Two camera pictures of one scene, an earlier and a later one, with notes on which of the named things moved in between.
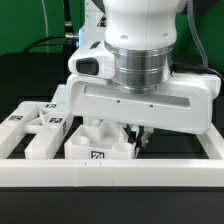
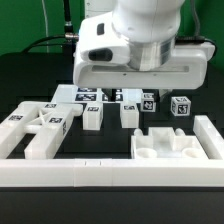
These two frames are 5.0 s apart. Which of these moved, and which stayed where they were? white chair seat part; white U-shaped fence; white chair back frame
Moved: white chair seat part
Stayed: white U-shaped fence; white chair back frame
